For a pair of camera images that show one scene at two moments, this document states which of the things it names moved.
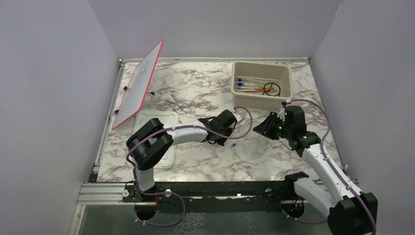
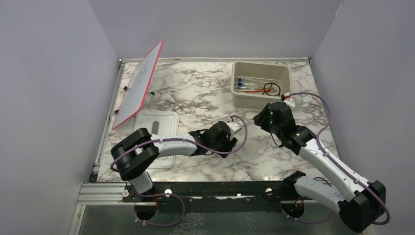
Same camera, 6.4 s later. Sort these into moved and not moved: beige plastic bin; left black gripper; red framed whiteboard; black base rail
Moved: left black gripper
Not moved: red framed whiteboard; black base rail; beige plastic bin
